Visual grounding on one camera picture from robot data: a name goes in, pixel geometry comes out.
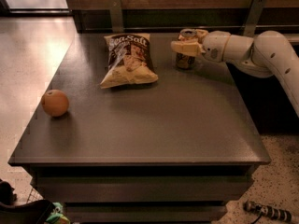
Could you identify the metal bracket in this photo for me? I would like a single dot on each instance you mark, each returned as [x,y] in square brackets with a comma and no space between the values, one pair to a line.
[254,14]
[115,10]

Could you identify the green packet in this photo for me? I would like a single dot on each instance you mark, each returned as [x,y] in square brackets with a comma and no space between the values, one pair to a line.
[57,216]

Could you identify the right metal bracket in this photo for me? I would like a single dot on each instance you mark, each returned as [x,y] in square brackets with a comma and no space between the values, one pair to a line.
[254,14]

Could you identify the sea salt chips bag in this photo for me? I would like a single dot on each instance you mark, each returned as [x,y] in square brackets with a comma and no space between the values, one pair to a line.
[129,61]

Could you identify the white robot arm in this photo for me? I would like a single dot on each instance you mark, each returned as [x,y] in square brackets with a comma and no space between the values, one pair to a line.
[268,54]

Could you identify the left metal bracket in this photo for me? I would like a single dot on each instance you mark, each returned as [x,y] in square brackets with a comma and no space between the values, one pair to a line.
[115,10]

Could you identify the orange soda can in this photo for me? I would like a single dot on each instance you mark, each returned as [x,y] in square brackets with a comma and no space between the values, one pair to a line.
[183,61]

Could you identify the orange fruit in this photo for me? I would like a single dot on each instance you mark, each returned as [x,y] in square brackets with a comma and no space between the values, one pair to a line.
[55,103]

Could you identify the black white striped tool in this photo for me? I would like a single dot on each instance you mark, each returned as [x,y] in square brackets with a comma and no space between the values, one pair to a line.
[272,213]

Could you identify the dark cabinet with drawers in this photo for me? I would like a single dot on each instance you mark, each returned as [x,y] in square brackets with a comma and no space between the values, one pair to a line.
[173,152]

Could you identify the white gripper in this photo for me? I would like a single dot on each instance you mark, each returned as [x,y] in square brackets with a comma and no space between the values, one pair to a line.
[215,46]

